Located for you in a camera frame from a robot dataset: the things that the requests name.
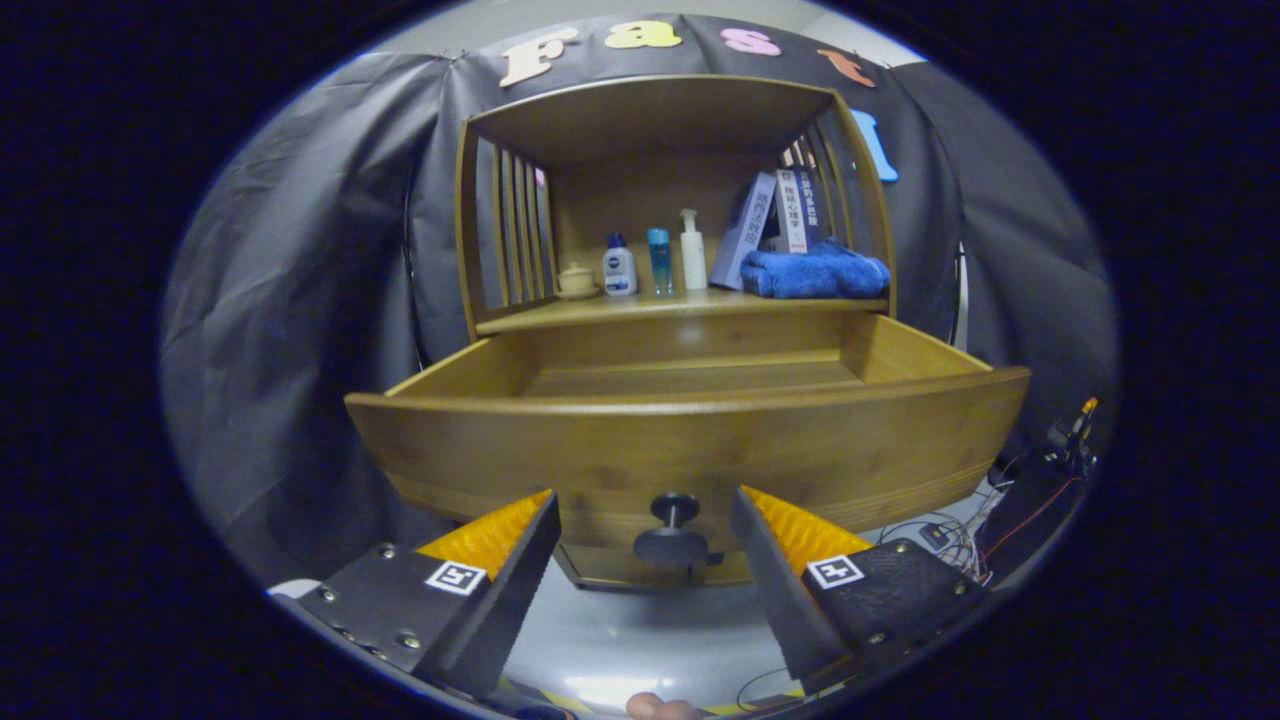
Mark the blue folded towel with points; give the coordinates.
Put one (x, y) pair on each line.
(815, 272)

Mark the black device with orange tip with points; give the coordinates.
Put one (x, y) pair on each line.
(1070, 440)

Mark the wooden drawer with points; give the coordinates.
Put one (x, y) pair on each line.
(700, 450)

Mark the beige lidded teacup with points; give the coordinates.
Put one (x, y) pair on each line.
(577, 280)

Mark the wooden countertop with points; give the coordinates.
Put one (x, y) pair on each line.
(640, 305)

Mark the wooden cabinet door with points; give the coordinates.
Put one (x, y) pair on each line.
(728, 573)
(600, 567)

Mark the white lotion bottle blue cap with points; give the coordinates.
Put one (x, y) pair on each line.
(619, 270)

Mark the white pump bottle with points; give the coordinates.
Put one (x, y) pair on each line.
(692, 255)

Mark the lavender white book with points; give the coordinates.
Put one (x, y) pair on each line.
(745, 230)

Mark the black drawer knob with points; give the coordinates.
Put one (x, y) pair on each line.
(670, 540)

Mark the black backdrop cloth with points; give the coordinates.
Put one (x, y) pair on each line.
(290, 300)

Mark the clear blue bottle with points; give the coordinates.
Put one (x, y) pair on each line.
(659, 260)

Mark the wooden cabinet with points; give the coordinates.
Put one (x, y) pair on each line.
(650, 120)

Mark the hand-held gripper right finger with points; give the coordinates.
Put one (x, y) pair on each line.
(775, 590)

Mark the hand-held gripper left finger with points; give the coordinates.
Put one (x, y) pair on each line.
(505, 600)

